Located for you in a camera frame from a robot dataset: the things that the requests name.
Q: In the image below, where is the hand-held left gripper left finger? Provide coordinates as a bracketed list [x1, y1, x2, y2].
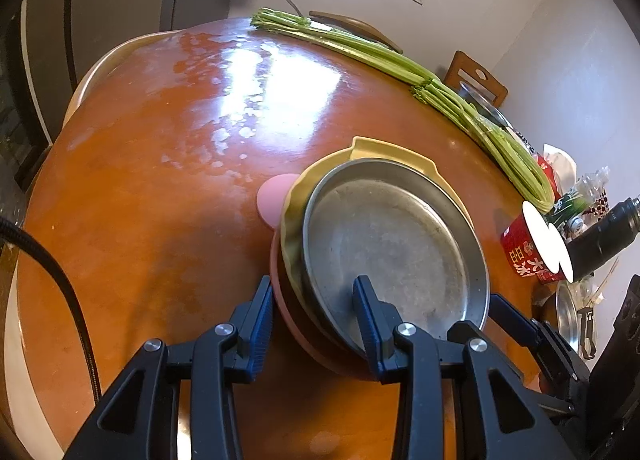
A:
[65, 275, 275, 460]

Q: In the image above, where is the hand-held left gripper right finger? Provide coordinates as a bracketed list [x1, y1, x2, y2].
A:
[352, 276, 576, 460]

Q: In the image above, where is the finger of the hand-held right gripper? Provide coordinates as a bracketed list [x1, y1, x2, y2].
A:
[489, 292, 593, 408]

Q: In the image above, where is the steel bowl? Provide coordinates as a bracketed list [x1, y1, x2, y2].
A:
[554, 281, 596, 358]

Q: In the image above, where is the red paper bowl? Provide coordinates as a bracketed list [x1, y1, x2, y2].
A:
[537, 225, 575, 285]
[501, 200, 551, 283]

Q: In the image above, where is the shallow steel pan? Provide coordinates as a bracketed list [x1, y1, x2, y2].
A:
[301, 158, 490, 356]

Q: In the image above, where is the yellow plate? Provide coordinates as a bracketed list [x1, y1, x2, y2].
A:
[279, 136, 473, 331]

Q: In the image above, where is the pink bear-ear plate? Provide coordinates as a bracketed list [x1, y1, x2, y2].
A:
[256, 174, 383, 382]

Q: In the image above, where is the black thermos flask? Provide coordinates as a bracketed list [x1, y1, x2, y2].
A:
[565, 196, 640, 281]

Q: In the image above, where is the dotted red bag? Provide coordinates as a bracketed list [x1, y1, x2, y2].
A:
[587, 190, 612, 217]

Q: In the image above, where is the red tissue box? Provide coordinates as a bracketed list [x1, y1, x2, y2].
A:
[532, 144, 578, 191]

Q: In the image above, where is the thick celery bundle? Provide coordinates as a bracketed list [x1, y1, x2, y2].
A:
[410, 80, 556, 213]

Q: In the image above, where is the steel plate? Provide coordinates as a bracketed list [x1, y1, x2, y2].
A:
[457, 81, 512, 129]

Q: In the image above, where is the wooden chair with cutout back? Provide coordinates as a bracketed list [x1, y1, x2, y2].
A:
[444, 50, 508, 108]

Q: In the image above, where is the long celery bundle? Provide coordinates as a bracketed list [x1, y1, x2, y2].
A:
[250, 8, 436, 85]

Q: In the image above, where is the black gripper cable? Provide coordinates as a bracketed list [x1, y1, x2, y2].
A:
[0, 220, 103, 391]

